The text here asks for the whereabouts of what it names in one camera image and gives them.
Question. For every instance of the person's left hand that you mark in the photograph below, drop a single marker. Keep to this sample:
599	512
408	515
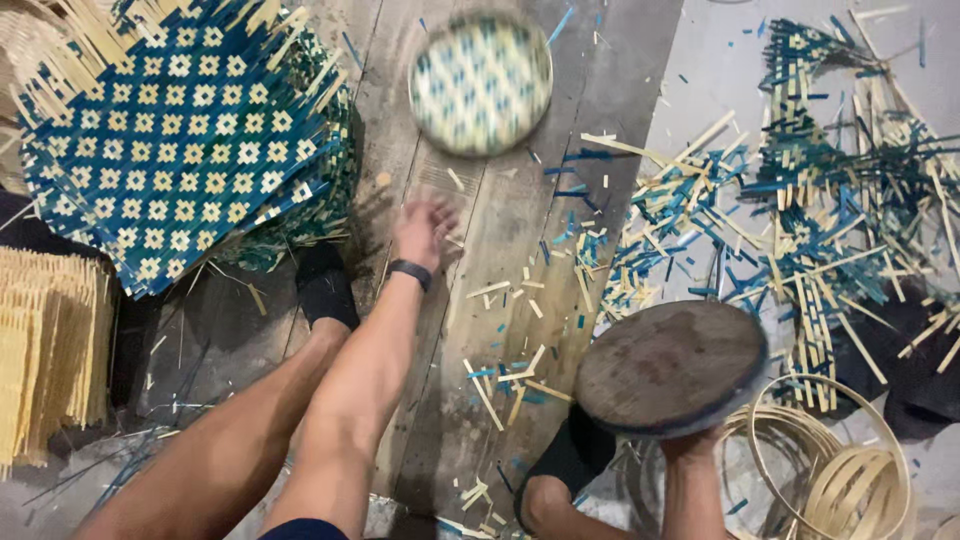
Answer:
418	236

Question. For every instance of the person's right hand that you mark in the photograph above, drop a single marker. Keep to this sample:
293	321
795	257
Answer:
691	447

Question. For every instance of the person's left fingers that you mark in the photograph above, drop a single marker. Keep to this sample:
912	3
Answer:
437	214

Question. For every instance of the round wooden mould disc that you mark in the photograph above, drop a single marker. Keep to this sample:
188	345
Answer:
670	367

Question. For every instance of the black wristband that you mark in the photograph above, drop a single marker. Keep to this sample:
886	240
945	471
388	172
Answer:
410	273

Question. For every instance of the black left sock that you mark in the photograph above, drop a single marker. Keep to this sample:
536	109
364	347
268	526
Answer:
325	289

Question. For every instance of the round blue woven bamboo tray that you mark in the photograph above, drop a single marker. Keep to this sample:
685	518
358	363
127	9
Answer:
480	82

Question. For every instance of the scattered small bamboo chips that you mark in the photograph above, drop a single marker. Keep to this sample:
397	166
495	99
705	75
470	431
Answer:
517	360

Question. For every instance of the stack of blue woven mats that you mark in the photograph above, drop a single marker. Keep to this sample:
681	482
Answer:
180	142

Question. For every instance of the person's right leg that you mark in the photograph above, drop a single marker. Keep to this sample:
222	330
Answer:
551	506

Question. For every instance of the person's leg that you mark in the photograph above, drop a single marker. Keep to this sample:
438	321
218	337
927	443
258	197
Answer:
217	457
551	506

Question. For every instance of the person's left leg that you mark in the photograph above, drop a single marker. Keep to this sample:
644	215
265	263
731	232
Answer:
217	457

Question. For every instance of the dark blue shorts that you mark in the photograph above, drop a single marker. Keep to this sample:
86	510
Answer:
304	529

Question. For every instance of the pile of blue bamboo offcuts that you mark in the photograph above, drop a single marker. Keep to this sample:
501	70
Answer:
817	210

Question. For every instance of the stack of natural bamboo mats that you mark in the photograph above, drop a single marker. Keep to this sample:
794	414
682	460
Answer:
49	352

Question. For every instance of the natural woven basket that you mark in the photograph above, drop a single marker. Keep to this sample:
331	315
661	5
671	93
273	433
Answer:
22	45

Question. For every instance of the dark cloth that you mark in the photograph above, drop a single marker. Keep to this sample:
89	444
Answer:
900	367

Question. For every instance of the large thin bamboo hoop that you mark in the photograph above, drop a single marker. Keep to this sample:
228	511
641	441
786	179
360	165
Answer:
885	427

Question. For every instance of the bundle of bamboo hoops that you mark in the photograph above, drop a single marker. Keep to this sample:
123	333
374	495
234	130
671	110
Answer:
851	491

